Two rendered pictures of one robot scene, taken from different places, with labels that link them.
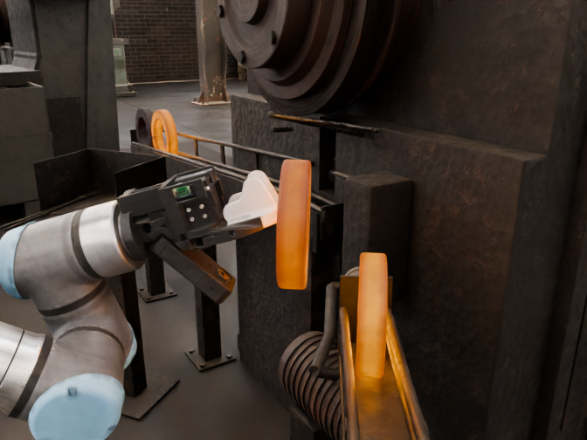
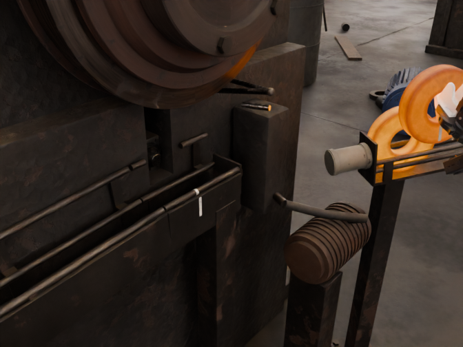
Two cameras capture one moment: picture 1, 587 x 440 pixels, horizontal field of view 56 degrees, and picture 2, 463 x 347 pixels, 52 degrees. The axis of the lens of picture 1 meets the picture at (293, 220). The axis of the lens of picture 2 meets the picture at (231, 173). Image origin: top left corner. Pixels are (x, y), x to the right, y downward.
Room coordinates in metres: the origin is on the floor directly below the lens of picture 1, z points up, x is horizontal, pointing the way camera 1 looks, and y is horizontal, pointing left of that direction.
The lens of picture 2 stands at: (1.28, 0.72, 1.16)
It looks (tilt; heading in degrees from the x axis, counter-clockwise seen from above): 29 degrees down; 253
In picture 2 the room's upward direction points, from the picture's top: 1 degrees clockwise
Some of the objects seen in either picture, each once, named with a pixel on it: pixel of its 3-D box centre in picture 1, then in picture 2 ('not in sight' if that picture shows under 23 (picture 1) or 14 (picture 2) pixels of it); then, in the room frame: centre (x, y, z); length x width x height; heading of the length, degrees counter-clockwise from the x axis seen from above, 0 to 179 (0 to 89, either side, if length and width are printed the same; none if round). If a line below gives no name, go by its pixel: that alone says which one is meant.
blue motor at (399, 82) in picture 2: not in sight; (410, 99); (-0.56, -1.56, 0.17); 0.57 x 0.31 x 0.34; 52
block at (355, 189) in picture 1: (376, 239); (258, 156); (0.94, -0.15, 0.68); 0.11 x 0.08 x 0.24; 122
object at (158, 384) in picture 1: (115, 283); not in sight; (1.42, 0.51, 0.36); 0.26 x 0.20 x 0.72; 67
